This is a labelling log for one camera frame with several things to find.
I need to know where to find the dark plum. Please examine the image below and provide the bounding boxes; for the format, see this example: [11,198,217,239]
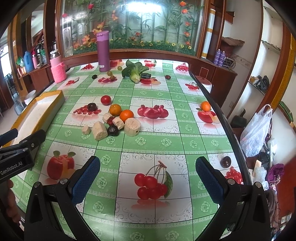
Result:
[220,156,231,169]
[87,102,97,111]

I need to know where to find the small beige cube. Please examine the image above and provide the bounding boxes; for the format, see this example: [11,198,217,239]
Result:
[81,125,91,135]

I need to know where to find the large angular beige block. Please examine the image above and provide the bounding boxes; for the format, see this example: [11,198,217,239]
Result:
[92,121,108,141]

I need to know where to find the dark plum among blocks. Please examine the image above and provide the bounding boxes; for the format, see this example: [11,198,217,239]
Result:
[107,125,120,136]

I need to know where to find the red date fruit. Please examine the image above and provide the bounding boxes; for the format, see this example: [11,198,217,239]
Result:
[106,116,115,126]

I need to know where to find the large round beige block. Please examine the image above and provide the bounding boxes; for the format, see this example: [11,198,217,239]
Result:
[124,118,141,137]

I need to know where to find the dark orange mandarin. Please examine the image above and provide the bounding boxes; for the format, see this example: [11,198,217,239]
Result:
[109,104,122,116]

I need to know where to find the red tomato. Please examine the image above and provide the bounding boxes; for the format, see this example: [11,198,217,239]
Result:
[100,95,112,105]

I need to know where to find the bright orange mandarin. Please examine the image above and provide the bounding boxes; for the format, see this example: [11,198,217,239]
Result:
[119,109,134,123]

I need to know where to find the person's left hand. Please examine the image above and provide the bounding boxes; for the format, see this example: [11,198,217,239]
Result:
[6,179,21,225]

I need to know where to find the yellow-rimmed white tray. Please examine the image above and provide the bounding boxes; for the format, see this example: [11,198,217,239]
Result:
[4,90,65,147]

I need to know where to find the white plastic bag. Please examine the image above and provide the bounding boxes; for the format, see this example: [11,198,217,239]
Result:
[239,104,273,157]

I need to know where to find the pink knit-sleeved jar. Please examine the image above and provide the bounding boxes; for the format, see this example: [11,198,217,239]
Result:
[50,49,67,83]

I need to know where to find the small orange at edge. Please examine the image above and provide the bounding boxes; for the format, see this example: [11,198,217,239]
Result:
[200,101,211,112]

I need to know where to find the pink water bottle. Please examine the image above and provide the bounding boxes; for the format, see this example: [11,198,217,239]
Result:
[32,51,38,69]

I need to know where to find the blue plastic jug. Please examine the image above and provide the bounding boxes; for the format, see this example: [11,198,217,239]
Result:
[23,51,34,73]

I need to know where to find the green leafy cabbage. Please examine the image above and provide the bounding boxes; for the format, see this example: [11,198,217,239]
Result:
[121,60,152,84]

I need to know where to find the purple thermos bottle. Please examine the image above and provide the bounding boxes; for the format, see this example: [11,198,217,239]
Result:
[96,31,110,72]

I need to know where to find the purple spray cans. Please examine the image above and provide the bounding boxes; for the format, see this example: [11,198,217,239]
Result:
[213,49,226,67]

